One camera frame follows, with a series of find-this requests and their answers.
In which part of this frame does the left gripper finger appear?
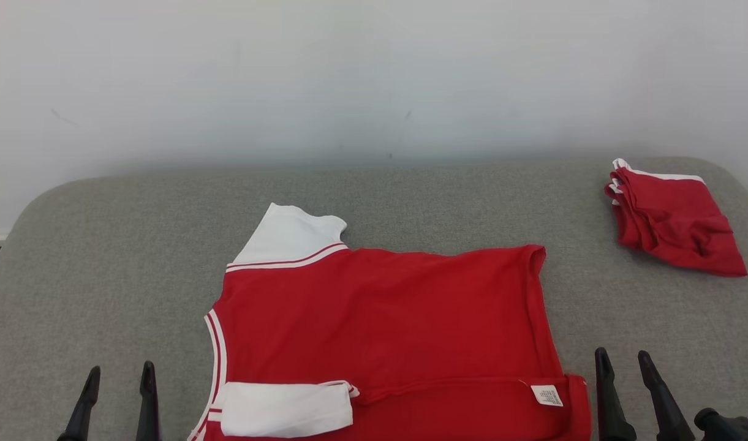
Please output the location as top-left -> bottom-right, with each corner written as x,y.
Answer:
57,366 -> 101,441
135,361 -> 161,441

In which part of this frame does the folded red garment pile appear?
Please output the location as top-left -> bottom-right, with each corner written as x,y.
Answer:
604,159 -> 748,277

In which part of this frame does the red and white shirt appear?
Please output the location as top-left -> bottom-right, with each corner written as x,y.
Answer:
187,203 -> 593,441

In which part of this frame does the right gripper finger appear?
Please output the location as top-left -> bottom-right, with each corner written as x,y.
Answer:
638,350 -> 696,441
595,347 -> 638,441

